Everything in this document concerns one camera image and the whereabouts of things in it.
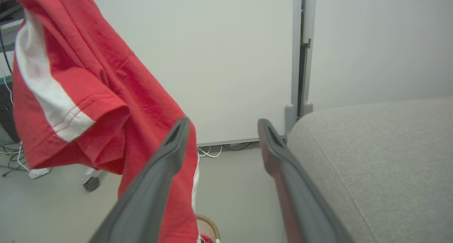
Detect black floor cables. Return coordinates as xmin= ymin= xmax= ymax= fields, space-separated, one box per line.
xmin=0 ymin=140 xmax=29 ymax=177

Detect black computer tower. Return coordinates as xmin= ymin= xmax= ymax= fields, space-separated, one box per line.
xmin=0 ymin=82 xmax=21 ymax=143

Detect red white-striped shirt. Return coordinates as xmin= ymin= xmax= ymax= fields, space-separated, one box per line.
xmin=10 ymin=0 xmax=200 ymax=243

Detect white perforated laundry basket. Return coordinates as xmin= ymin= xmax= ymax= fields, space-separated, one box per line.
xmin=195 ymin=215 xmax=220 ymax=243

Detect grey fabric sofa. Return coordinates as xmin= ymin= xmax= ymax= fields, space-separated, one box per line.
xmin=287 ymin=96 xmax=453 ymax=243

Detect white cable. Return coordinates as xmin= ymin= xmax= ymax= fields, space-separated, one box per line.
xmin=197 ymin=145 xmax=223 ymax=159

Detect grey partition post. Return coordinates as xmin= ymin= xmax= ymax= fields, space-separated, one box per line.
xmin=285 ymin=0 xmax=317 ymax=137

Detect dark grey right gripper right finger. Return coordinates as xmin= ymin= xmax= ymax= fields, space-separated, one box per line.
xmin=257 ymin=118 xmax=354 ymax=243

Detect white power strip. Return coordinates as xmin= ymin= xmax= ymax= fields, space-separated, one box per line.
xmin=28 ymin=167 xmax=52 ymax=180

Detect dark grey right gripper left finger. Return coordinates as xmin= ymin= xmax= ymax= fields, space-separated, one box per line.
xmin=88 ymin=117 xmax=191 ymax=243

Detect grey caster wheel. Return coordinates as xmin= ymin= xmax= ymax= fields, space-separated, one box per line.
xmin=80 ymin=168 xmax=107 ymax=192

